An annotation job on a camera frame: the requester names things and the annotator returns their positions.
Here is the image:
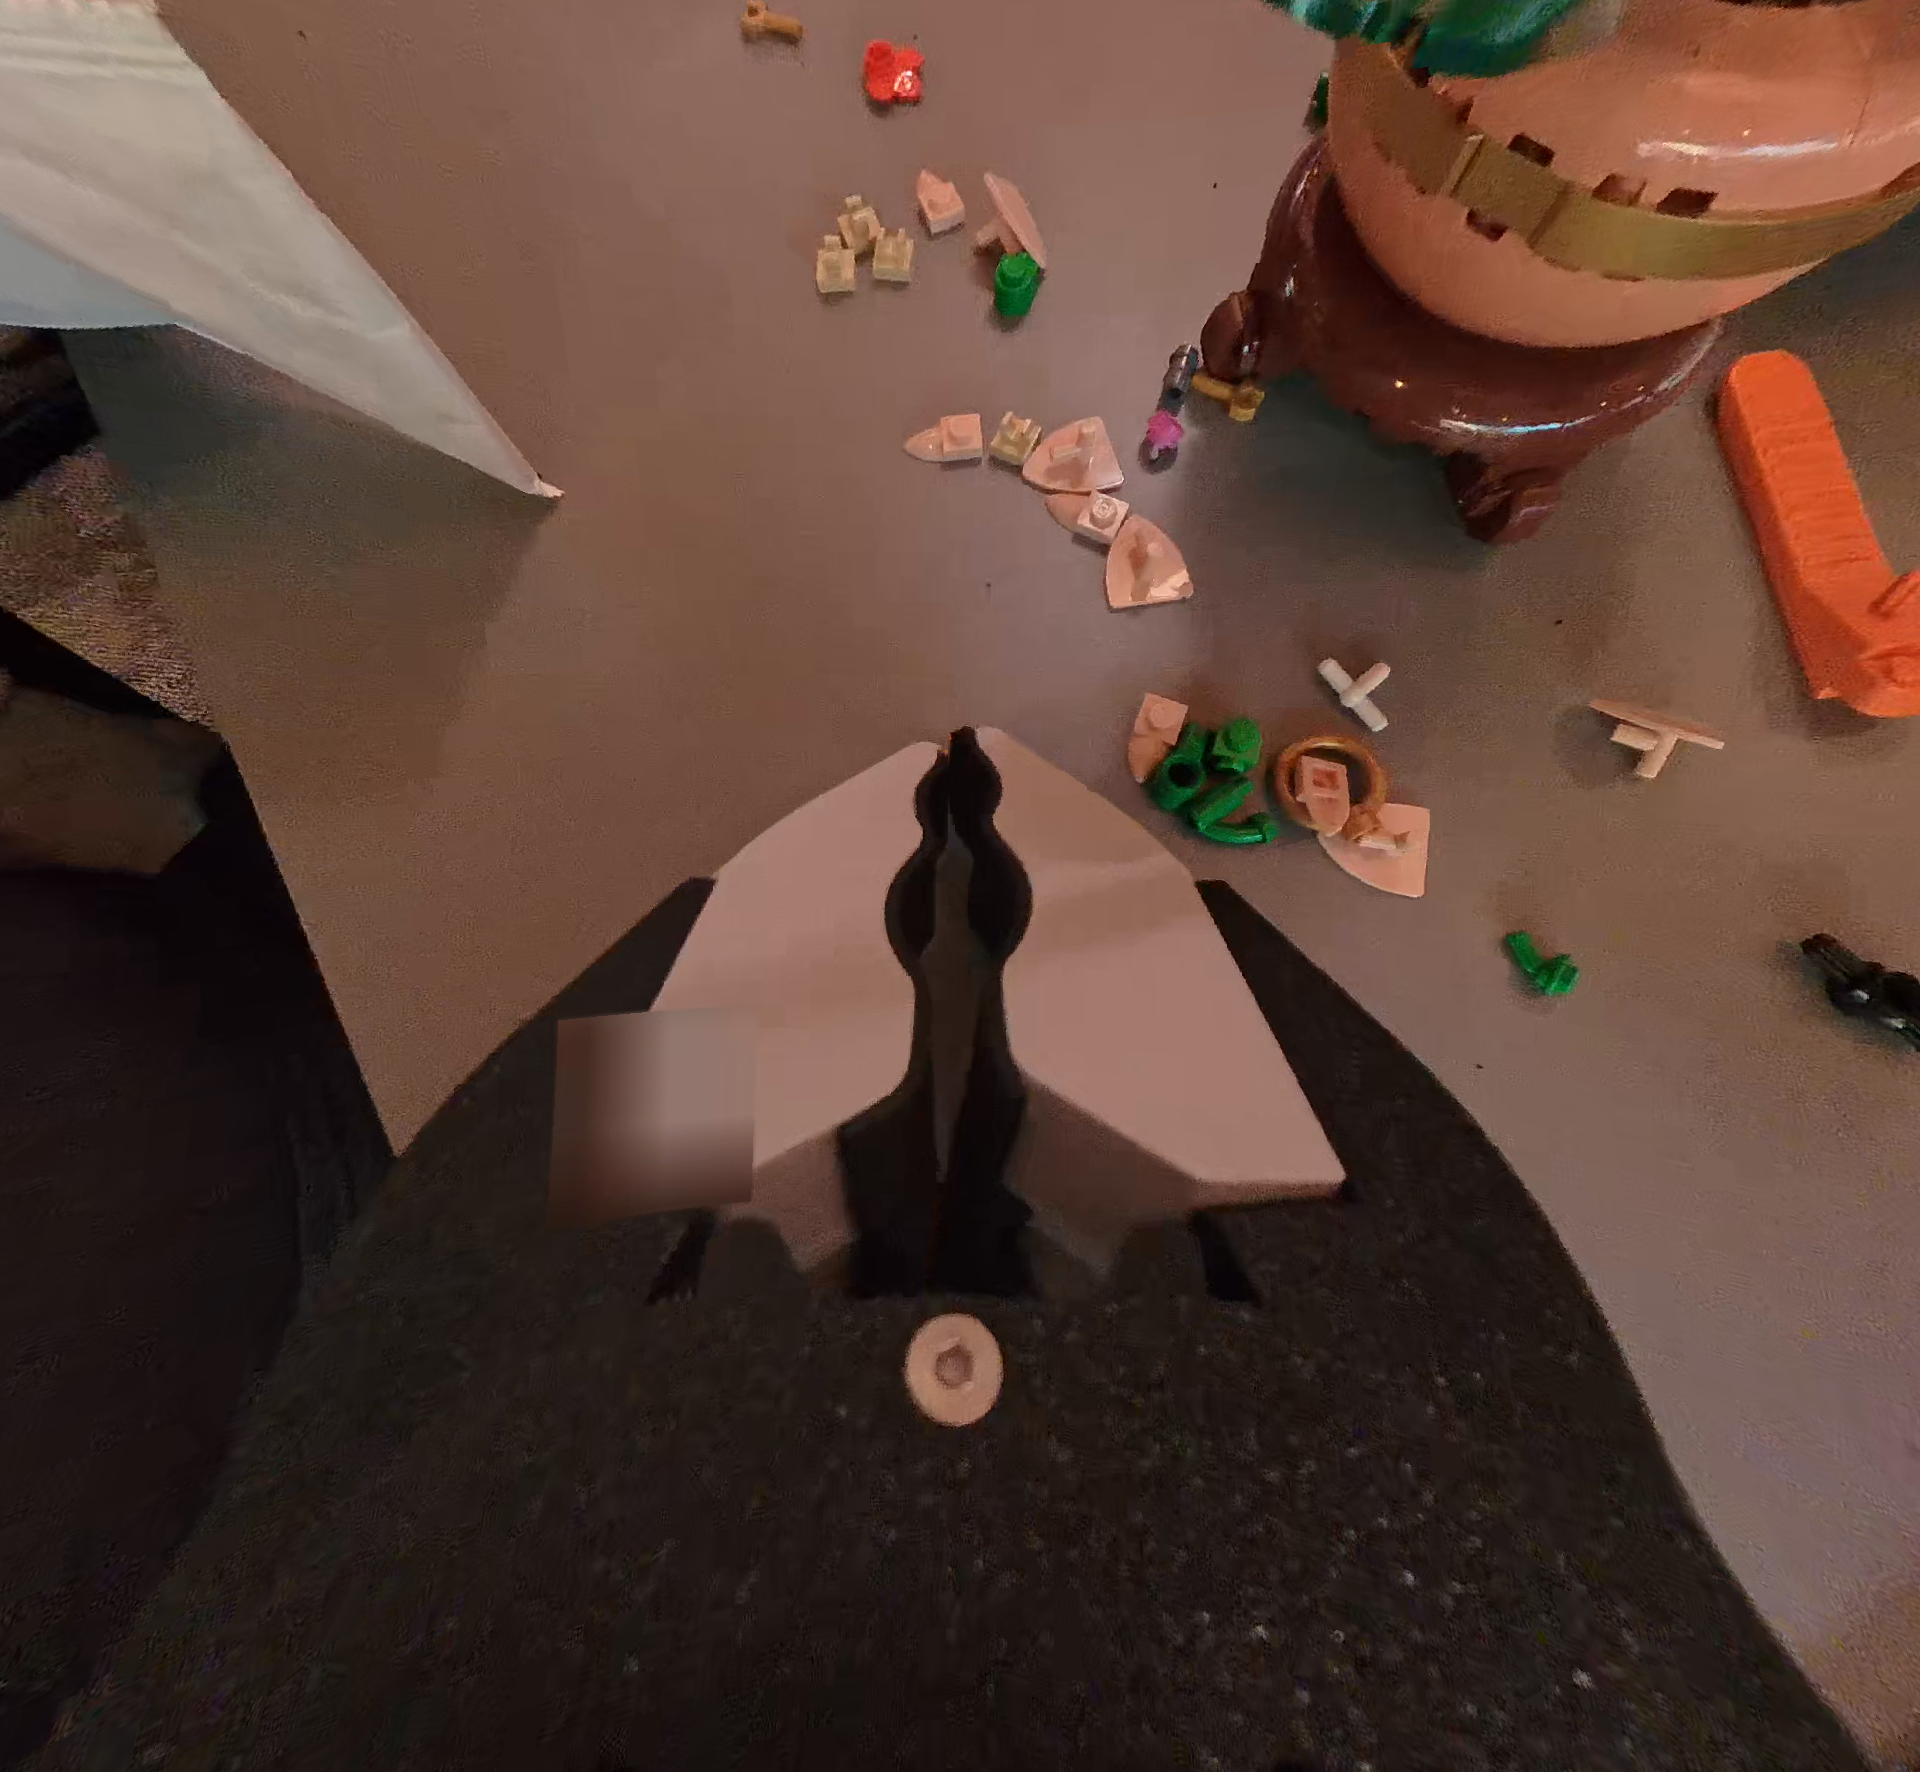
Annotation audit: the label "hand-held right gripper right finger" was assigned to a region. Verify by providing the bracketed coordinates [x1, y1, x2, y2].
[943, 725, 1349, 1294]

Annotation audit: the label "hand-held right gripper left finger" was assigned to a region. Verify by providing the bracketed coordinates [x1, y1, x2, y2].
[657, 744, 950, 1296]

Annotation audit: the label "cluster of green stem pieces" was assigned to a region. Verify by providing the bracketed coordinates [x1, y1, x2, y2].
[1146, 718, 1283, 847]

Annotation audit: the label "white paper bag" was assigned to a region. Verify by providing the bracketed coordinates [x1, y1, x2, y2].
[0, 0, 563, 502]

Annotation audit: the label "grey desk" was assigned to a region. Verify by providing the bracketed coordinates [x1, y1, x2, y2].
[59, 0, 1920, 1772]

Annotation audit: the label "pale pink branch brick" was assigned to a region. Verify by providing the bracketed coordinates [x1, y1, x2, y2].
[1588, 696, 1726, 784]

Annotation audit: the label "grey and yellow pin brick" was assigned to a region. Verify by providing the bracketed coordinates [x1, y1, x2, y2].
[1163, 340, 1264, 424]

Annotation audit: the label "cluster of tan pink pieces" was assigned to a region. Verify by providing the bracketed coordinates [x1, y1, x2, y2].
[815, 167, 1052, 323]

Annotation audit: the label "person's dark trousers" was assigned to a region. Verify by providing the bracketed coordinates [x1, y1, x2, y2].
[0, 751, 400, 1772]

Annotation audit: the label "black bar connector brick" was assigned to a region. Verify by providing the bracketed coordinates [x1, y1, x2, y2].
[1800, 932, 1920, 1051]

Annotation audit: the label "orange brick separator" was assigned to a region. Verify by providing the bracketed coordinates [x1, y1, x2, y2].
[1713, 349, 1920, 721]

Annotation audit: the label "toy brick orchid pot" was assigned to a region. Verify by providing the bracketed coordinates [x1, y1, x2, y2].
[1136, 0, 1920, 548]

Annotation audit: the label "gold ring brick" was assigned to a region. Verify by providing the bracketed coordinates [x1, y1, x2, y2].
[1274, 733, 1386, 837]

